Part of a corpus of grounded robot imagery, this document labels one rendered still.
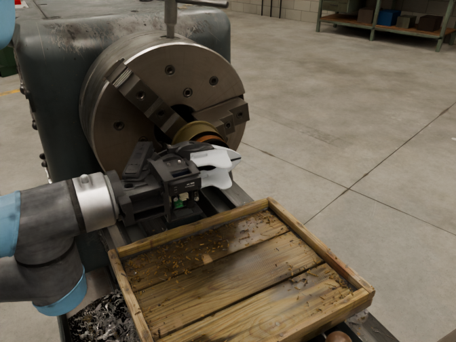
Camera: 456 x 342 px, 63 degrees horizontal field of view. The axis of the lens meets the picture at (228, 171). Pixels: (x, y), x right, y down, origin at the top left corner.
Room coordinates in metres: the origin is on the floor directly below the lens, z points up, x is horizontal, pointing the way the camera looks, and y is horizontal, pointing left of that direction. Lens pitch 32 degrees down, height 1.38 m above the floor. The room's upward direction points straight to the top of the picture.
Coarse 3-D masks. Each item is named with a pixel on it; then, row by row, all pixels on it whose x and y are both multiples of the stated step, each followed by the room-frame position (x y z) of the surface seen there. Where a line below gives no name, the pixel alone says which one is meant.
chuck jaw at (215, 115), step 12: (240, 96) 0.72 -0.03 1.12; (204, 108) 0.68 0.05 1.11; (216, 108) 0.67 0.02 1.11; (228, 108) 0.66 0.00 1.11; (240, 108) 0.67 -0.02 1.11; (192, 120) 0.66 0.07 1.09; (204, 120) 0.63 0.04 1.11; (216, 120) 0.62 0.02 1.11; (228, 120) 0.63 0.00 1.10; (240, 120) 0.67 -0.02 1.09; (228, 132) 0.63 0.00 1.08
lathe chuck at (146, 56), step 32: (128, 64) 0.61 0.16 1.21; (160, 64) 0.64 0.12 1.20; (192, 64) 0.67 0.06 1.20; (224, 64) 0.70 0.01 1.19; (96, 96) 0.59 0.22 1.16; (160, 96) 0.63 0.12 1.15; (192, 96) 0.66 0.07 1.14; (224, 96) 0.70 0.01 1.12; (96, 128) 0.58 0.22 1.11; (128, 128) 0.60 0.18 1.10
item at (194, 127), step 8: (184, 128) 0.56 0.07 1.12; (192, 128) 0.56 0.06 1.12; (200, 128) 0.56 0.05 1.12; (208, 128) 0.56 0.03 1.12; (176, 136) 0.56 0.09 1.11; (184, 136) 0.55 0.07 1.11; (192, 136) 0.54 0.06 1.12; (200, 136) 0.54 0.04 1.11; (208, 136) 0.54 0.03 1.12; (216, 136) 0.54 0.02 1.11; (216, 144) 0.53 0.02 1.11; (224, 144) 0.53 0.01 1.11
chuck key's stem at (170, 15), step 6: (168, 0) 0.69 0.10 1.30; (174, 0) 0.69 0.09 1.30; (168, 6) 0.69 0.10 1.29; (174, 6) 0.69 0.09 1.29; (168, 12) 0.69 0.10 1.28; (174, 12) 0.69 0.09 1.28; (168, 18) 0.69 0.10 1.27; (174, 18) 0.69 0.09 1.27; (168, 24) 0.69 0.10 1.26; (174, 24) 0.69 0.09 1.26; (168, 30) 0.69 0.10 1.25; (168, 36) 0.69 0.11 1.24
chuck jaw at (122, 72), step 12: (120, 72) 0.61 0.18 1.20; (132, 72) 0.61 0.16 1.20; (120, 84) 0.60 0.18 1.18; (132, 84) 0.58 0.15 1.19; (144, 84) 0.58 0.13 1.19; (132, 96) 0.57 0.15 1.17; (144, 96) 0.58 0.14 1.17; (156, 96) 0.59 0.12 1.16; (144, 108) 0.58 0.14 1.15; (156, 108) 0.57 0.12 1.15; (168, 108) 0.58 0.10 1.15; (156, 120) 0.57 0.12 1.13; (168, 120) 0.57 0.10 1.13; (180, 120) 0.57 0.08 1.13; (168, 132) 0.56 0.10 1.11
